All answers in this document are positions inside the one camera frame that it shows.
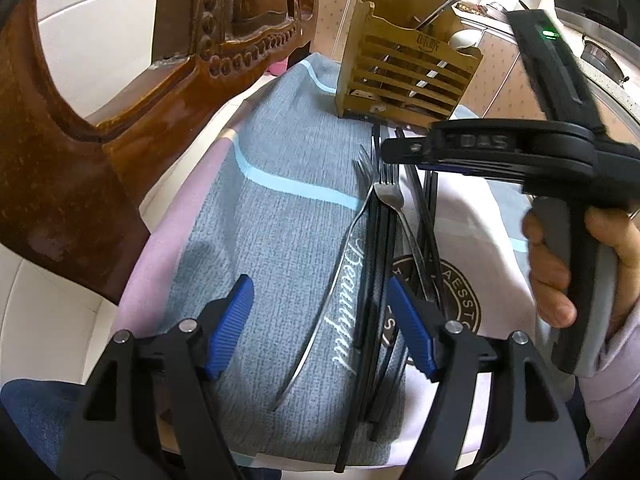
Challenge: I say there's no white ceramic spoon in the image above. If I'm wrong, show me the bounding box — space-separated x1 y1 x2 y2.
409 27 484 98

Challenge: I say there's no grey pink patterned cloth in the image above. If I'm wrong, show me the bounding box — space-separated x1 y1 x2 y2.
112 53 536 470

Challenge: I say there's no steel fork long handle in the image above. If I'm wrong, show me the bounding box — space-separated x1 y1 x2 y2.
271 148 386 411

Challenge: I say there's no wooden utensil holder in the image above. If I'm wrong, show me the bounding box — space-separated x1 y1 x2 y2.
335 0 483 128

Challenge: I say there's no carved wooden chair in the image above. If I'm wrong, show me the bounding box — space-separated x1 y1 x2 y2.
1 0 318 302

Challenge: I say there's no black chopstick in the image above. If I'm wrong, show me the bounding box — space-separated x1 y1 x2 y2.
358 192 395 428
333 124 380 474
421 170 446 314
394 128 452 321

